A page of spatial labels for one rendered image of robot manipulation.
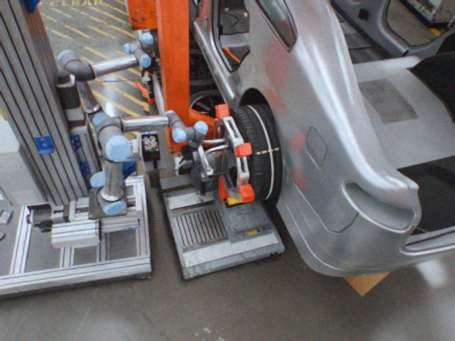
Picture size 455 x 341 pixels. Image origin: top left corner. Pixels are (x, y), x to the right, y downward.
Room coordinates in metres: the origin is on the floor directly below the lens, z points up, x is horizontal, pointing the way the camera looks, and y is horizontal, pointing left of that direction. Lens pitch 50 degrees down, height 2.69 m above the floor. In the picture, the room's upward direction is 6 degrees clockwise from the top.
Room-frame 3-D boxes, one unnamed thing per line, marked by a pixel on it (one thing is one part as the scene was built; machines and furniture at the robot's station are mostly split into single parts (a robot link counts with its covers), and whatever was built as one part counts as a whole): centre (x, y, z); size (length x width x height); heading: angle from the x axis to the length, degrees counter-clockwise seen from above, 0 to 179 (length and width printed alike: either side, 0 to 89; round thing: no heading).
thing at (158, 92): (3.24, 0.88, 0.28); 2.47 x 0.09 x 0.22; 23
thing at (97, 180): (1.25, 0.70, 0.98); 0.13 x 0.12 x 0.14; 37
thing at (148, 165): (2.05, 0.64, 0.44); 0.43 x 0.17 x 0.03; 23
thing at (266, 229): (1.76, -0.16, 0.13); 0.50 x 0.36 x 0.10; 23
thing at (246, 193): (1.41, -0.14, 0.85); 0.09 x 0.08 x 0.07; 23
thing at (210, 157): (1.67, 0.06, 0.85); 0.21 x 0.14 x 0.14; 113
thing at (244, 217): (1.76, -0.16, 0.32); 0.40 x 0.30 x 0.28; 23
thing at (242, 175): (1.70, -0.01, 0.85); 0.54 x 0.07 x 0.54; 23
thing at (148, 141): (2.03, 0.64, 0.51); 0.20 x 0.14 x 0.13; 15
